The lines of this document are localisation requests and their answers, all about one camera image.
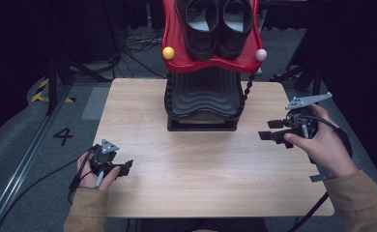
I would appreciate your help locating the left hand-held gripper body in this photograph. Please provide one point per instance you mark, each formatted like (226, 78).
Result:
(103, 159)

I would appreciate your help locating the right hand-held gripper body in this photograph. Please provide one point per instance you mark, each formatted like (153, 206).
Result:
(301, 127)

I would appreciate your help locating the red and black shoe rack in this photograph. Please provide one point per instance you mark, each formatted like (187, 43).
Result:
(206, 96)

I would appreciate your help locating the black leather shoe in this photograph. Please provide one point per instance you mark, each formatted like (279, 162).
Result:
(235, 29)
(200, 30)

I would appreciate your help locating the person's left hand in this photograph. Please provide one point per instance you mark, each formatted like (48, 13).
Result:
(88, 177)

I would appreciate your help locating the person's right hand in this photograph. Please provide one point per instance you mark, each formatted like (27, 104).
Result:
(328, 151)

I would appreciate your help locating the black metal stand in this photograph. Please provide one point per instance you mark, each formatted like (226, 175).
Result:
(52, 83)
(315, 80)

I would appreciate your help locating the yellow and black floor tape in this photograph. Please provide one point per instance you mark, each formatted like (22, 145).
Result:
(38, 95)

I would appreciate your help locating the aluminium floor rail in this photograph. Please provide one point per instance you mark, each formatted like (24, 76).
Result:
(22, 164)

